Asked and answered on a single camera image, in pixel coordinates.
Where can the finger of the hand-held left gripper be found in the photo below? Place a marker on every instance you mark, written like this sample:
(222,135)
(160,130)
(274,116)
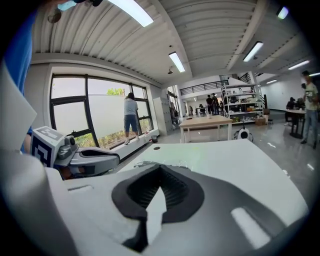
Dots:
(105,158)
(97,168)

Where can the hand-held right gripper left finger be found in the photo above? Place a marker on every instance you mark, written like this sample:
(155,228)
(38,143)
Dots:
(90,215)

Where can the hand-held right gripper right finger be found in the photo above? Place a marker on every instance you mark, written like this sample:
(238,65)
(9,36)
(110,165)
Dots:
(215,205)

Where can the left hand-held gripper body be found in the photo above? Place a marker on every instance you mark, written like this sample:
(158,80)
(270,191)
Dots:
(45,147)

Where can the person's left hand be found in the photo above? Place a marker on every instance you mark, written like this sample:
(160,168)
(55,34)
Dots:
(71,172)

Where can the black-framed window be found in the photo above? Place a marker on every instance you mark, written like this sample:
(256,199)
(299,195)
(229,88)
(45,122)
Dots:
(75,112)

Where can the black waste bin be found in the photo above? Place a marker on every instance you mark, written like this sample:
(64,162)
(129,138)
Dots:
(154,139)

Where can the grey locker cabinet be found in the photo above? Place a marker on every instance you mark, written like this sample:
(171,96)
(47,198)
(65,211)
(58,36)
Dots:
(162,115)

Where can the white round machine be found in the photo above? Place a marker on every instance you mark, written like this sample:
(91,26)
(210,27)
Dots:
(243,134)

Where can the wooden table with white legs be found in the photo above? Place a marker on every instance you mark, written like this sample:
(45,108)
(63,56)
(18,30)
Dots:
(205,122)

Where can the white cup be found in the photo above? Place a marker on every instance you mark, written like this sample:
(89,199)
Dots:
(209,116)

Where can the person's blue shirt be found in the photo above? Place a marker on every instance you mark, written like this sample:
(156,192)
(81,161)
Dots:
(21,55)

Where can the cardboard box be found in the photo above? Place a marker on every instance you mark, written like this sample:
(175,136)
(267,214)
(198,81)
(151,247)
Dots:
(261,120)

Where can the white metal shelf rack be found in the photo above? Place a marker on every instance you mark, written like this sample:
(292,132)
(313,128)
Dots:
(243,102)

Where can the black balcony railing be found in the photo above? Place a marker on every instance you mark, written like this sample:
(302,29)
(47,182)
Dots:
(202,87)

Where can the black-legged desk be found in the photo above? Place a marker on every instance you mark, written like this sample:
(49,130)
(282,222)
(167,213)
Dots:
(297,117)

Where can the long ceiling light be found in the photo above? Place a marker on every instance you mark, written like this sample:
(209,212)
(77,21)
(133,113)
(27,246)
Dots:
(283,12)
(298,65)
(132,11)
(177,62)
(253,51)

